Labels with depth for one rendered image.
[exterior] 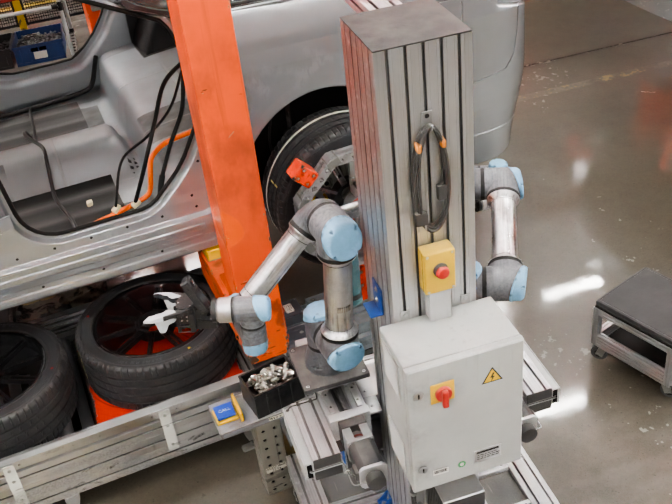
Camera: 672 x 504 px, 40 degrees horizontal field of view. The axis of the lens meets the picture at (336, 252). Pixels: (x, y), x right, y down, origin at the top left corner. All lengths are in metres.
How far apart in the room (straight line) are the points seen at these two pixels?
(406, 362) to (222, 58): 1.12
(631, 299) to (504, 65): 1.14
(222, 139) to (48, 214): 1.41
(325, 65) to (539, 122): 2.74
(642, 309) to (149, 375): 2.04
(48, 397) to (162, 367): 0.45
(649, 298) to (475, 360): 1.76
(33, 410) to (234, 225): 1.12
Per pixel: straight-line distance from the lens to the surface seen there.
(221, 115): 2.98
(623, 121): 6.18
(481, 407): 2.58
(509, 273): 3.03
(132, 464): 3.81
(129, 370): 3.71
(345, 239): 2.55
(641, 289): 4.14
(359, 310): 4.18
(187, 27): 2.85
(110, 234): 3.71
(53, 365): 3.85
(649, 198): 5.40
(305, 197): 3.59
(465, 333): 2.49
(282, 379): 3.40
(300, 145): 3.66
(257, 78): 3.56
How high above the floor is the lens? 2.86
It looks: 35 degrees down
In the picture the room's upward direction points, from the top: 7 degrees counter-clockwise
